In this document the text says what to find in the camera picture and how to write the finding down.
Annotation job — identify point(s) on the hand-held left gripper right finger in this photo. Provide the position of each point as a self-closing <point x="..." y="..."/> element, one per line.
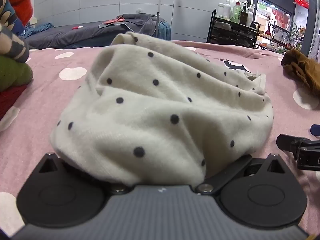
<point x="230" y="171"/>

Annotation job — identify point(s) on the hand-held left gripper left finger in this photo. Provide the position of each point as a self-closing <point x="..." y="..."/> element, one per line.
<point x="47" y="156"/>

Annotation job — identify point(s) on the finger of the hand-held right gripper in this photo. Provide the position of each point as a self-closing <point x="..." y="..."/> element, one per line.
<point x="287" y="141"/>
<point x="315" y="130"/>

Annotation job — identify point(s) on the white polka dot garment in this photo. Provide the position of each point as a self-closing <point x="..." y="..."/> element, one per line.
<point x="150" y="105"/>

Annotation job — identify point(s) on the pink spotted blanket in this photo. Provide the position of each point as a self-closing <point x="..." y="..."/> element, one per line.
<point x="50" y="100"/>

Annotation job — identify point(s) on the brown knit garment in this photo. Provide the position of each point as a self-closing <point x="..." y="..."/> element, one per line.
<point x="305" y="70"/>

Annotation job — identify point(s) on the dark red garment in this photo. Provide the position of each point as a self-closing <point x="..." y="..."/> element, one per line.
<point x="10" y="100"/>

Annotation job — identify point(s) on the green garment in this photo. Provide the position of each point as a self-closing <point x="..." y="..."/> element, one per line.
<point x="12" y="75"/>

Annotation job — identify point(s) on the green potted plant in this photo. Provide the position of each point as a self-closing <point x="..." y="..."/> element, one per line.
<point x="298" y="36"/>

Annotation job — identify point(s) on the red vase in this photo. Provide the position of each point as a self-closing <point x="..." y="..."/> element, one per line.
<point x="268" y="30"/>

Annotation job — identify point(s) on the red lanterns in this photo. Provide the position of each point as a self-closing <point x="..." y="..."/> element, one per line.
<point x="281" y="17"/>

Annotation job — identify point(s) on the black trolley rack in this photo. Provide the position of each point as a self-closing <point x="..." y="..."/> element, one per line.
<point x="232" y="33"/>

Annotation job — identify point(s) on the grey massage bed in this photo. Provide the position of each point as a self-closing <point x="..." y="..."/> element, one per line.
<point x="75" y="36"/>

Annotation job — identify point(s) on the checkered beige blue garment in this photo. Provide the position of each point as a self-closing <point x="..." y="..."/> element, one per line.
<point x="10" y="37"/>

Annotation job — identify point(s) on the crumpled blue cloth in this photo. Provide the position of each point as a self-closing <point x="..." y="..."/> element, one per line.
<point x="37" y="30"/>

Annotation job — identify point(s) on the red hanging decoration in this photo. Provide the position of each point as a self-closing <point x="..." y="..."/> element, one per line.
<point x="301" y="2"/>

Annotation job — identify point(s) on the small red white object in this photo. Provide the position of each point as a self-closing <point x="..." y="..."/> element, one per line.
<point x="77" y="27"/>

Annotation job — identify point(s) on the group of bottles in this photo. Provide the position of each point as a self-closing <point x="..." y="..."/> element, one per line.
<point x="236" y="11"/>

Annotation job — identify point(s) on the red cloth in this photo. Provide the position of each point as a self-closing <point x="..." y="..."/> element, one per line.
<point x="113" y="20"/>

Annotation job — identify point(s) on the white floor lamp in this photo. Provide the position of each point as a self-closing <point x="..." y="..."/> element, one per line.
<point x="160" y="10"/>

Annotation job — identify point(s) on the white wall box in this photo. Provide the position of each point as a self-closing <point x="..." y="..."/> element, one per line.
<point x="34" y="21"/>

